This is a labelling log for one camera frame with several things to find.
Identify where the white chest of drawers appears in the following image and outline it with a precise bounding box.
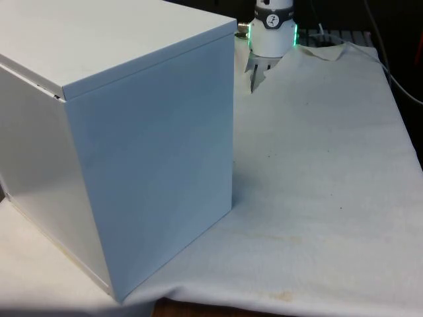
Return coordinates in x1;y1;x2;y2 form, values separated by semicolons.
0;0;239;304

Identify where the grey cable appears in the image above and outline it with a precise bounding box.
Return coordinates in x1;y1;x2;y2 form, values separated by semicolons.
363;0;423;104

